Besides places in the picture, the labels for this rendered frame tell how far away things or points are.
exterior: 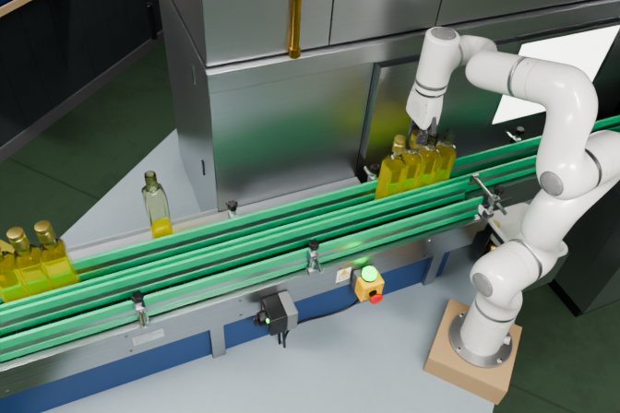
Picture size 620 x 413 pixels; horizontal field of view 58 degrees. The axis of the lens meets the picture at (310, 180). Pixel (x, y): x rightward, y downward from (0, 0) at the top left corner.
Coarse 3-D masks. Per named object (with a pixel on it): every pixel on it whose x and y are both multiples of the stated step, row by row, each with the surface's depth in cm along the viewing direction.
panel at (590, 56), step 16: (592, 32) 177; (608, 32) 180; (528, 48) 170; (544, 48) 173; (560, 48) 176; (576, 48) 179; (592, 48) 183; (576, 64) 185; (592, 64) 189; (496, 112) 186; (512, 112) 190; (528, 112) 193
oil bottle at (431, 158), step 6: (420, 150) 164; (426, 150) 163; (432, 150) 163; (438, 150) 164; (426, 156) 163; (432, 156) 163; (438, 156) 164; (426, 162) 163; (432, 162) 164; (438, 162) 166; (426, 168) 165; (432, 168) 166; (420, 174) 167; (426, 174) 168; (432, 174) 169; (420, 180) 169; (426, 180) 170; (432, 180) 171; (420, 186) 171
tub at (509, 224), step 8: (504, 208) 183; (512, 208) 184; (520, 208) 186; (496, 216) 182; (504, 216) 184; (512, 216) 186; (520, 216) 188; (504, 224) 187; (512, 224) 188; (504, 232) 185; (512, 232) 185; (504, 240) 174; (560, 248) 175
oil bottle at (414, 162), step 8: (408, 152) 162; (408, 160) 161; (416, 160) 161; (408, 168) 162; (416, 168) 164; (408, 176) 165; (416, 176) 166; (408, 184) 168; (416, 184) 170; (400, 192) 169
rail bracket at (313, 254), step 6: (312, 240) 147; (312, 246) 146; (318, 246) 146; (312, 252) 148; (312, 258) 149; (312, 264) 152; (318, 264) 148; (306, 270) 155; (312, 270) 154; (318, 270) 147
